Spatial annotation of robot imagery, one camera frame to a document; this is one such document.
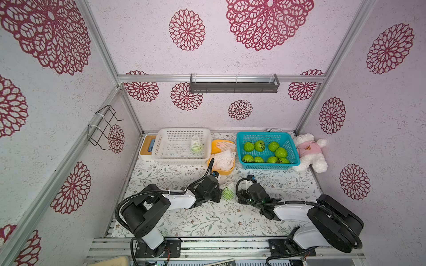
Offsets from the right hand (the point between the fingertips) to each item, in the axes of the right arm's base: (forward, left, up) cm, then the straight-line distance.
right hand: (234, 191), depth 89 cm
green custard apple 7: (+19, -9, +4) cm, 21 cm away
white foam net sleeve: (+29, +23, +10) cm, 38 cm away
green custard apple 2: (-2, +4, +3) cm, 5 cm away
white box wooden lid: (+27, +54, +4) cm, 61 cm away
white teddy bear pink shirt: (+24, -47, +3) cm, 53 cm away
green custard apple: (+26, +22, +4) cm, 34 cm away
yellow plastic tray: (+29, +11, 0) cm, 31 cm away
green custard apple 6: (+25, -29, +3) cm, 38 cm away
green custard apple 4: (+31, -18, +2) cm, 35 cm away
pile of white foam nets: (+18, +5, +4) cm, 19 cm away
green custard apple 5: (+31, -26, +2) cm, 41 cm away
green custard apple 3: (+30, -10, +2) cm, 32 cm away
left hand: (0, +7, -2) cm, 8 cm away
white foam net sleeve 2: (+1, +1, +6) cm, 6 cm away
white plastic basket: (+33, +40, -2) cm, 52 cm away
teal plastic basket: (+31, -24, -3) cm, 39 cm away
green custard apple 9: (+19, -30, +3) cm, 36 cm away
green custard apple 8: (+20, -15, +1) cm, 26 cm away
